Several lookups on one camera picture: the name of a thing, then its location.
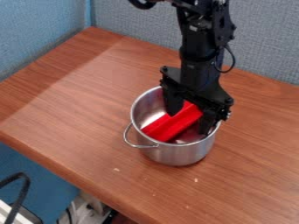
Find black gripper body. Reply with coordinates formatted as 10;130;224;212
160;57;233;121

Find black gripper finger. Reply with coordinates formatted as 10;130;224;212
198;107;221;135
162;87;185;116

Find red block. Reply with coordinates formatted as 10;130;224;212
141;101;202;142

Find stainless steel pot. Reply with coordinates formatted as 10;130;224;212
122;87;220;166

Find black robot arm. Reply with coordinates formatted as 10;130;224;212
126;0;236;135

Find white power strip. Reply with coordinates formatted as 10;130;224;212
54;191;110;224

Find grey white device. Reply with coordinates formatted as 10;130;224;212
0;200;42;224

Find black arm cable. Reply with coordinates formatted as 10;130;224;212
212;45;236;74

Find black cable loop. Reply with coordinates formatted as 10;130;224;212
0;171;32;224

